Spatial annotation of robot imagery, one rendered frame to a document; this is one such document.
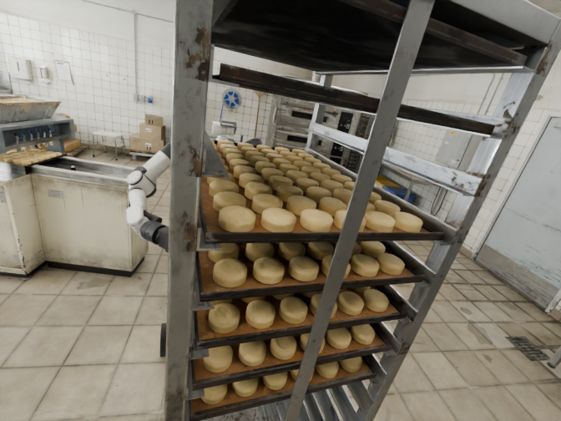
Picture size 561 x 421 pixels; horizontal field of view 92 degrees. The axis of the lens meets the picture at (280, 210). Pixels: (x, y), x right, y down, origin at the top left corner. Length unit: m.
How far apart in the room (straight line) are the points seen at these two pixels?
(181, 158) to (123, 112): 6.24
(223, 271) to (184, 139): 0.20
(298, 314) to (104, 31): 6.35
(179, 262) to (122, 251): 2.27
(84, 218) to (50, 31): 4.77
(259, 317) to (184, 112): 0.33
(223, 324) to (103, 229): 2.17
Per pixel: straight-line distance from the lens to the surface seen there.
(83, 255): 2.78
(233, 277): 0.40
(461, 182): 0.54
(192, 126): 0.28
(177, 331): 0.41
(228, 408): 0.61
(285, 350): 0.56
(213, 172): 0.30
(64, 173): 2.54
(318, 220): 0.40
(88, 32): 6.65
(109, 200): 2.43
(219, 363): 0.53
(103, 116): 6.66
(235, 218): 0.36
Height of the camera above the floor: 1.67
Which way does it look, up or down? 22 degrees down
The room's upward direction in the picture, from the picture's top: 11 degrees clockwise
